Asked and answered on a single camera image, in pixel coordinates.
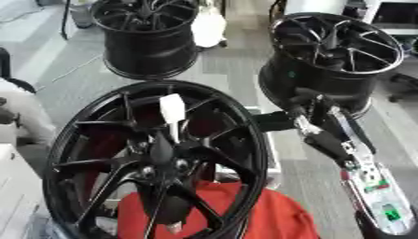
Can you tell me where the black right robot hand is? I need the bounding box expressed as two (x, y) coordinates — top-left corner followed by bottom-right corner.
(251, 88), (379, 167)

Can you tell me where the black wheel rim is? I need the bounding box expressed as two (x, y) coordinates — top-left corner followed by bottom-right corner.
(256, 11), (409, 121)
(88, 0), (202, 80)

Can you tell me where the black spoked wheel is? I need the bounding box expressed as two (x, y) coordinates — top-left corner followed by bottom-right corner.
(40, 79), (272, 239)

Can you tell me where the black office chair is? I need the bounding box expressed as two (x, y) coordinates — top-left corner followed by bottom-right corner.
(386, 72), (418, 104)

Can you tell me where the grey bin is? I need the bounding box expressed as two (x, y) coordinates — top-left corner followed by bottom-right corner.
(66, 0), (98, 30)

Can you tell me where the person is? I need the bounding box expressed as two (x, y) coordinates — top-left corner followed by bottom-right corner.
(0, 46), (59, 148)

